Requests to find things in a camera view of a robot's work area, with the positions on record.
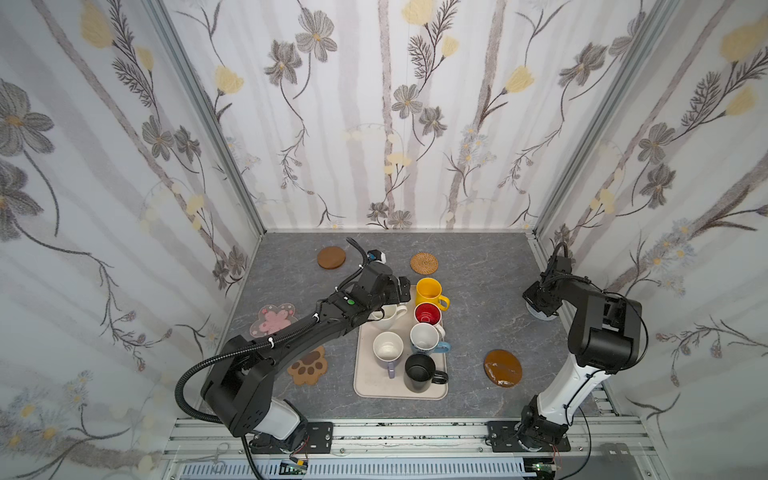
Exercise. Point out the yellow mug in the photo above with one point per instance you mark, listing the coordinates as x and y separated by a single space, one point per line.
430 290

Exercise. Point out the glossy amber round coaster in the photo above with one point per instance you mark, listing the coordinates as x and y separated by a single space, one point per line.
503 368

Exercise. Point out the beige serving tray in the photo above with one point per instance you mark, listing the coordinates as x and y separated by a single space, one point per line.
371 380

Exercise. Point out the woven rattan round coaster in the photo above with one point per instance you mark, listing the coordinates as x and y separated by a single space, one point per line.
424 263

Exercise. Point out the aluminium mounting rail frame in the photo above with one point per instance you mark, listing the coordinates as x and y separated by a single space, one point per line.
594 448

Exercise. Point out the brown paw shaped coaster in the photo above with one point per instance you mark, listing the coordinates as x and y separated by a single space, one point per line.
310 368

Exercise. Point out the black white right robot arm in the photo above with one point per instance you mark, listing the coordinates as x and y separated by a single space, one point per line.
604 339

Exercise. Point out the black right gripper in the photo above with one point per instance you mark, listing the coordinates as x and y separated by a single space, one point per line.
541 297

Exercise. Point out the dark wooden round coaster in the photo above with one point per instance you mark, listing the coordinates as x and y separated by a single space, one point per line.
330 258

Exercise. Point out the grey blue woven coaster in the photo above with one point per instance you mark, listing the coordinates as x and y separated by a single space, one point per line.
540 315

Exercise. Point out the white mug purple handle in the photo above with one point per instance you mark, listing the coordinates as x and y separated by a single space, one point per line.
388 350

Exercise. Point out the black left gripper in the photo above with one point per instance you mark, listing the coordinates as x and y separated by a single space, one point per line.
398 291

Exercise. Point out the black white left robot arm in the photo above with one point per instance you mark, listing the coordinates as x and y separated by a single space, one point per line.
239 386

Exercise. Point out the black mug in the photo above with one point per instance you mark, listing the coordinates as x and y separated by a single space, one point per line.
421 373

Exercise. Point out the pink flower shaped coaster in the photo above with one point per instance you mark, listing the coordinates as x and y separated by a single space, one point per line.
272 318

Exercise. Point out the plain white mug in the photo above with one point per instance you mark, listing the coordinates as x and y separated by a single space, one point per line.
387 316

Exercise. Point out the white mug blue handle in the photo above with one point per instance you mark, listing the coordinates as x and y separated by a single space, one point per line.
428 339

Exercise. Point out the white mug red inside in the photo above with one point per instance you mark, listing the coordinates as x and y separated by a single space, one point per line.
428 313

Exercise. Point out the white slotted cable duct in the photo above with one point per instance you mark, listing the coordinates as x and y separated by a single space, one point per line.
393 468

